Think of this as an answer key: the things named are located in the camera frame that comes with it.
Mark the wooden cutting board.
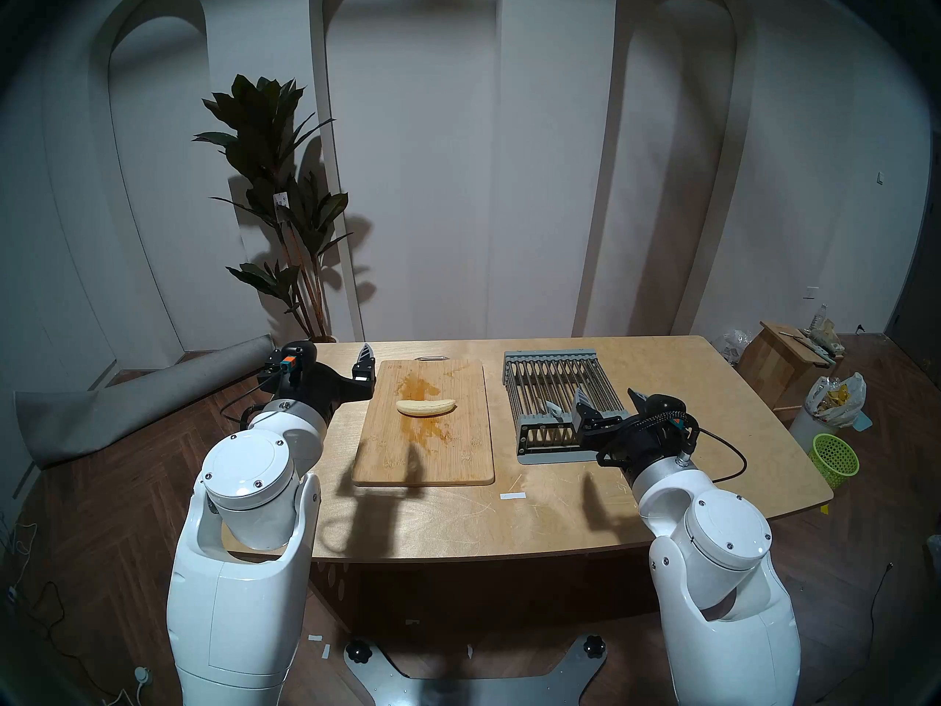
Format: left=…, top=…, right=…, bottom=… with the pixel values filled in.
left=351, top=355, right=495, bottom=487

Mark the green plastic basket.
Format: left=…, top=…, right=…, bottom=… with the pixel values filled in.
left=809, top=433, right=860, bottom=490

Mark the white plastic bag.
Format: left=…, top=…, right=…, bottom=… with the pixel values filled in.
left=804, top=372, right=868, bottom=427

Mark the crumpled snack bag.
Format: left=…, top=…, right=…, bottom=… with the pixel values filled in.
left=805, top=318, right=845, bottom=360

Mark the white waste bin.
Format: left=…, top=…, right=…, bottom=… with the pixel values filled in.
left=788, top=407, right=826, bottom=452

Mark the black floor cable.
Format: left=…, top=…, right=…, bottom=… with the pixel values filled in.
left=867, top=562, right=896, bottom=641

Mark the grey metal dish rack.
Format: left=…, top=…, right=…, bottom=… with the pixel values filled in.
left=502, top=349, right=633, bottom=466

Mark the tall potted green plant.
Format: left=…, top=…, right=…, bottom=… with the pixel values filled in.
left=193, top=74, right=354, bottom=343

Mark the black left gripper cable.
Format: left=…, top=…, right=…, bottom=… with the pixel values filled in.
left=220, top=387, right=277, bottom=427

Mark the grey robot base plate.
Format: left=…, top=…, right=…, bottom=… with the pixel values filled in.
left=344, top=635, right=608, bottom=706

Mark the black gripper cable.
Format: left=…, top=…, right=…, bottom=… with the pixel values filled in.
left=220, top=387, right=277, bottom=427
left=693, top=428, right=749, bottom=485

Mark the rolled grey mat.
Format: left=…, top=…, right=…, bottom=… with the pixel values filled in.
left=15, top=335, right=277, bottom=468

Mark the clear crumpled plastic bag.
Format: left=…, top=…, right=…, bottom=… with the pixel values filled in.
left=713, top=329, right=751, bottom=364

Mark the cardboard box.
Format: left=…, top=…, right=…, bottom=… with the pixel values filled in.
left=737, top=321, right=828, bottom=413

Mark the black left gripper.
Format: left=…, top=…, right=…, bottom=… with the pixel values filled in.
left=257, top=340, right=378, bottom=420

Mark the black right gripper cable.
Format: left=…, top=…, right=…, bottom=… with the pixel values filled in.
left=693, top=428, right=749, bottom=485

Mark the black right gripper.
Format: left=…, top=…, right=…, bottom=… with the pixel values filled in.
left=573, top=388, right=701, bottom=468

